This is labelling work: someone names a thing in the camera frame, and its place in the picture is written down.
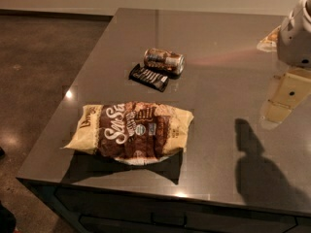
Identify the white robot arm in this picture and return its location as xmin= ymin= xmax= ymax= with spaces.
xmin=262 ymin=0 xmax=311 ymax=125

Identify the brown chip bag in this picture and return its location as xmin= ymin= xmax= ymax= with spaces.
xmin=66 ymin=102 xmax=193 ymax=166

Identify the yellow snack packet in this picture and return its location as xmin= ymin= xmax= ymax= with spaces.
xmin=257 ymin=26 xmax=280 ymax=52

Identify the brown soda can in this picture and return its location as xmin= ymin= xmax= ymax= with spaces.
xmin=144 ymin=49 xmax=185 ymax=77

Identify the dark chocolate bar wrapper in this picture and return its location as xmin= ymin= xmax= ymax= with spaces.
xmin=129 ymin=64 xmax=169 ymax=92

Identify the dark cabinet drawer front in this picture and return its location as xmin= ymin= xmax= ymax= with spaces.
xmin=27 ymin=183 xmax=311 ymax=233

